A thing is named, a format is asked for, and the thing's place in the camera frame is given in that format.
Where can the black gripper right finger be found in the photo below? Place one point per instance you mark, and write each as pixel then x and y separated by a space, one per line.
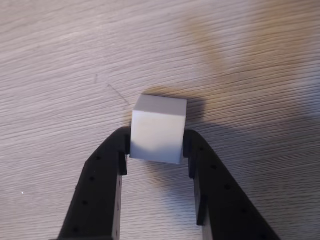
pixel 222 200

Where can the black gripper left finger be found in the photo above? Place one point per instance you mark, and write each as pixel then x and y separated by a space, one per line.
pixel 100 190

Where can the white cube block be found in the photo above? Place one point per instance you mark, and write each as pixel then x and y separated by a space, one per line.
pixel 157 130

